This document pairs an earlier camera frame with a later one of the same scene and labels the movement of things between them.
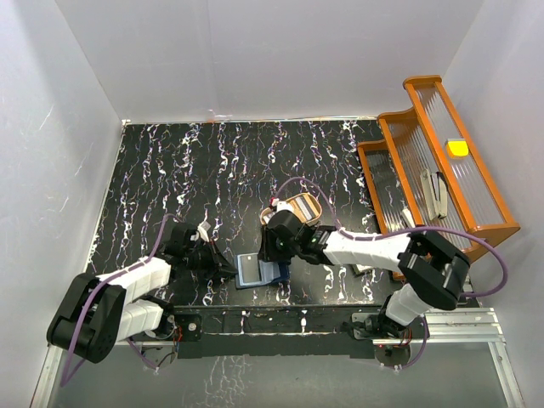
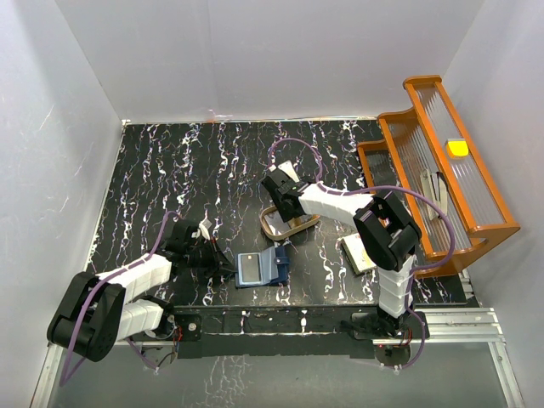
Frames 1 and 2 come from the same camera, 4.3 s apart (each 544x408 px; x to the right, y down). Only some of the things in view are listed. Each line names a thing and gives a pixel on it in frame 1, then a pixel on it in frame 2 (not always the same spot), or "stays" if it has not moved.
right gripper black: x=269 y=251 → x=286 y=216
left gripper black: x=218 y=266 stays
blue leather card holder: x=251 y=272 stays
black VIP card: x=250 y=268 stays
